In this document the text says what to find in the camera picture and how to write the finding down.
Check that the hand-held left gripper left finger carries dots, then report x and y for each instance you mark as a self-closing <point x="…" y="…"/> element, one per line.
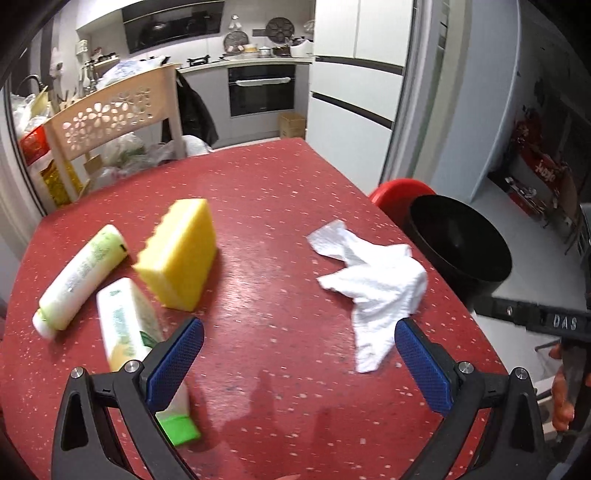
<point x="178" y="360"/>

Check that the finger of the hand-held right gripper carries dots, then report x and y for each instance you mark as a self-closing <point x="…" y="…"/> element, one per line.
<point x="501" y="309"/>

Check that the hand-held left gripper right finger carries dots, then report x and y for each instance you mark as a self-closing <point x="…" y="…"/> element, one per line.
<point x="420" y="364"/>

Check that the white paper towel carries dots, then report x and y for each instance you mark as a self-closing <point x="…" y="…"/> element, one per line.
<point x="378" y="290"/>

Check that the black waste bin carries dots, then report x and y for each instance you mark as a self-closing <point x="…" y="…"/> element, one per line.
<point x="443" y="230"/>

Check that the person's right hand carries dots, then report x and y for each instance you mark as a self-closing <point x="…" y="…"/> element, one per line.
<point x="559" y="392"/>

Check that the juice bottle with green cap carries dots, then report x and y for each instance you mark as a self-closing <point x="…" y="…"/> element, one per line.
<point x="124" y="318"/>

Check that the yellow sponge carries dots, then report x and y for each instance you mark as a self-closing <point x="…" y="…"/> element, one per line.
<point x="180" y="254"/>

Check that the white lotion tube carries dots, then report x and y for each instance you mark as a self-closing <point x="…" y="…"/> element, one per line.
<point x="78" y="281"/>

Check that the red banner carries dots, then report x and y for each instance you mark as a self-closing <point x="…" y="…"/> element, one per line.
<point x="540" y="161"/>

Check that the red stool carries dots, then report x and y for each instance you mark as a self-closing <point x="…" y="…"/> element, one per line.
<point x="397" y="191"/>

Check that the clear plastic bags under chair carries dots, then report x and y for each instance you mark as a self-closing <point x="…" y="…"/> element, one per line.
<point x="124" y="154"/>

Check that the yellow packet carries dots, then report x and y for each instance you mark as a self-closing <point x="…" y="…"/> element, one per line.
<point x="57" y="182"/>

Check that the black jacket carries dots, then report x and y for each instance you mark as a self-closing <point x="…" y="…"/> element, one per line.
<point x="196" y="115"/>

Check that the white refrigerator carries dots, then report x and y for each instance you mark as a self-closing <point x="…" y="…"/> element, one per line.
<point x="351" y="106"/>

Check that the wooden chair with flower cutouts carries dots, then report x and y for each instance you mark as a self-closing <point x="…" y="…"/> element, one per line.
<point x="106" y="115"/>

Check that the red basket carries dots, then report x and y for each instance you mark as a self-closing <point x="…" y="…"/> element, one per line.
<point x="34" y="145"/>

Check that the cardboard box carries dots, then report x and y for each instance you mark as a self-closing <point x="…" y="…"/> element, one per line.
<point x="292" y="125"/>

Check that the black built-in oven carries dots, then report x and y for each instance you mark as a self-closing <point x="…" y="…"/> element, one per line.
<point x="261" y="92"/>

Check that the white plastic bags on counter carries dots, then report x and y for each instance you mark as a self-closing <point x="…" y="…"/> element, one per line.
<point x="129" y="71"/>

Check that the white rice cooker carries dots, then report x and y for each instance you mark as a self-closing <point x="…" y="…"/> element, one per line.
<point x="302" y="48"/>

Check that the black range hood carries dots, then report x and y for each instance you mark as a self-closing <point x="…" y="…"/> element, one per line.
<point x="171" y="25"/>

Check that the round dark steamer tray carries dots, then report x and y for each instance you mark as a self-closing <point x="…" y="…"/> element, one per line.
<point x="279" y="28"/>

